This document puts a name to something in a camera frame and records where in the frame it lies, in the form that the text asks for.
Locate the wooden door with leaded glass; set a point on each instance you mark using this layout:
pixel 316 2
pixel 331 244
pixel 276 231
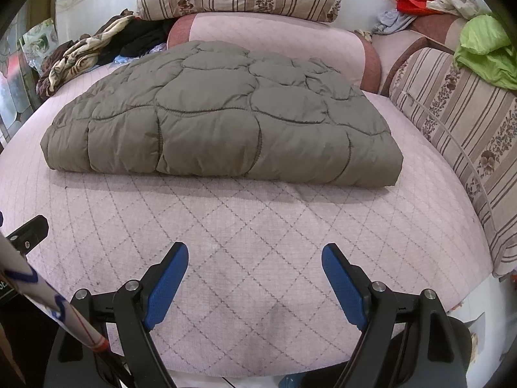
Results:
pixel 14 93

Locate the green printed box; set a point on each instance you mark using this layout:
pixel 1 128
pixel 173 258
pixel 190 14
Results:
pixel 40 40

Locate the blue plastic bag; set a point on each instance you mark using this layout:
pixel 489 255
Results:
pixel 155 50

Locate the light blue cloth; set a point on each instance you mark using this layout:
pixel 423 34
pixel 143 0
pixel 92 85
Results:
pixel 391 22

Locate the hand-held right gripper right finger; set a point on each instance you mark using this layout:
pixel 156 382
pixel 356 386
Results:
pixel 343 287

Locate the pink maroon backrest cushion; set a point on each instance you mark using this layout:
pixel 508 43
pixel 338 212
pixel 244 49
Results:
pixel 282 36
pixel 394 48

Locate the beige patterned cloth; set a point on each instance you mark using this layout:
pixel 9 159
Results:
pixel 363 35

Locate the black cloth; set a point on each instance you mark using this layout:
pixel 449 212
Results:
pixel 145 36

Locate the white crumpled cloth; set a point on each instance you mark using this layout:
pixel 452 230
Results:
pixel 456 0

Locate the white rod with blue marks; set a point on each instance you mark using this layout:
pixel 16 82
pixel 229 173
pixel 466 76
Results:
pixel 40 291

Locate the brown patterned blanket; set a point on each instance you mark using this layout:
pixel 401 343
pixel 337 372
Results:
pixel 76 56

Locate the dull blue object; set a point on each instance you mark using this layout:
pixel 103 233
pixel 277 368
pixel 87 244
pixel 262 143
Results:
pixel 289 382

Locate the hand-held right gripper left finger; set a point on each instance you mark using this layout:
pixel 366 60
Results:
pixel 167 287

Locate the red cloth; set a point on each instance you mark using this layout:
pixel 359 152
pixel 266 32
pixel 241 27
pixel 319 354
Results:
pixel 410 2

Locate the green cloth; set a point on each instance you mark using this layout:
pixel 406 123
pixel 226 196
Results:
pixel 484 52

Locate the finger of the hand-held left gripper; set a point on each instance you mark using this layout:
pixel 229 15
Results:
pixel 30 230

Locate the olive quilted jacket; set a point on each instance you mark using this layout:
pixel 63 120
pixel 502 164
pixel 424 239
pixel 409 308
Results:
pixel 222 121

